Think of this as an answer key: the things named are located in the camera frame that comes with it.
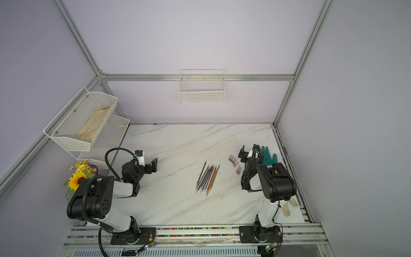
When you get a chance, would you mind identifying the yellow pencil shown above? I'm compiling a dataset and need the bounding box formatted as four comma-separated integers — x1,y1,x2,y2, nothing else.
206,167,217,196

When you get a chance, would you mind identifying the black pencil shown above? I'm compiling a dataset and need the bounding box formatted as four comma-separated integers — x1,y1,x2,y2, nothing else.
197,166,212,190

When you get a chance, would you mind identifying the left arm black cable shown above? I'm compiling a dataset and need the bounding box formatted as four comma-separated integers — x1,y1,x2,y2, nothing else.
81,147,137,257

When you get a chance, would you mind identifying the beige glove in shelf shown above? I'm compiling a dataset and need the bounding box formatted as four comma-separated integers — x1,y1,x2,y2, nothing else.
75,104,113,143

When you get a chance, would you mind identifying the white wire wall basket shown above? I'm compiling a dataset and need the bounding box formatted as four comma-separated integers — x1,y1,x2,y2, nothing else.
178,69,225,104

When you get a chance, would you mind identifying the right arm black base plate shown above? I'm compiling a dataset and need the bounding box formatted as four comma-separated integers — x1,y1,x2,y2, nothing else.
239,226,283,244

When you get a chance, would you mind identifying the upper white mesh shelf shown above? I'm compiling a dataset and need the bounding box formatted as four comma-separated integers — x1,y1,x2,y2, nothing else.
43,87,118,152

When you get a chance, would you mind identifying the artificial sunflower bouquet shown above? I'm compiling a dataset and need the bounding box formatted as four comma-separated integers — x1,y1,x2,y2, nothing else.
63,159,98,202

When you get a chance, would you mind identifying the aluminium frame profile back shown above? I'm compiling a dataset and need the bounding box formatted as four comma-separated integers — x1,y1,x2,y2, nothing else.
100,74,295,81

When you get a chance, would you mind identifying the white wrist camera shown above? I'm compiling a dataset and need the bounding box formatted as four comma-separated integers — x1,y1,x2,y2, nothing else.
134,150,145,167
247,144,260,158

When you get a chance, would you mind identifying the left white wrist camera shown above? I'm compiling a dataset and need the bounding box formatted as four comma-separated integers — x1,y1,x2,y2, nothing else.
134,150,145,167

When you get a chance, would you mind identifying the white mesh shelf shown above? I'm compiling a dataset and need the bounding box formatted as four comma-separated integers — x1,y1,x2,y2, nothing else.
43,87,118,152
76,115,130,170

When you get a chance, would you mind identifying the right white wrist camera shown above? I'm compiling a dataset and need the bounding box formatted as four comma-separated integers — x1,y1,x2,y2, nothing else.
247,144,260,158

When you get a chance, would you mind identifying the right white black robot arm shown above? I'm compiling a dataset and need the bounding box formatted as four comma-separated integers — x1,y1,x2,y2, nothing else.
238,145,297,245

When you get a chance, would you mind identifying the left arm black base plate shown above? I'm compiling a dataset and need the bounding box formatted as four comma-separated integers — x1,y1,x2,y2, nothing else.
110,227,157,246

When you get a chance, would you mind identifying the green rubber glove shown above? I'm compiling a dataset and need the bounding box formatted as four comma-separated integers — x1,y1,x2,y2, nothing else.
262,146,278,166

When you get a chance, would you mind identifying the beige fabric glove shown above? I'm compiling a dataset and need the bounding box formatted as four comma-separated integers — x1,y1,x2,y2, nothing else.
281,196,299,217

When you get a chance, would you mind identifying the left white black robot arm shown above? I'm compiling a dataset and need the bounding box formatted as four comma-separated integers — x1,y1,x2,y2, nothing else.
66,156,158,242

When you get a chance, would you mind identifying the lower white mesh shelf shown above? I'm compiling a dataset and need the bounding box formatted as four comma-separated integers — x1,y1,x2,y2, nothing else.
76,115,130,170

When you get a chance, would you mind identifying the aluminium front rail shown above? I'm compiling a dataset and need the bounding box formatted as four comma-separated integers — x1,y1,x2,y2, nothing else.
59,223,334,257

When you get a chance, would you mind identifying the thin dark pencil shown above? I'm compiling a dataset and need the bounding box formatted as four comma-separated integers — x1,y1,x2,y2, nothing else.
196,161,207,187

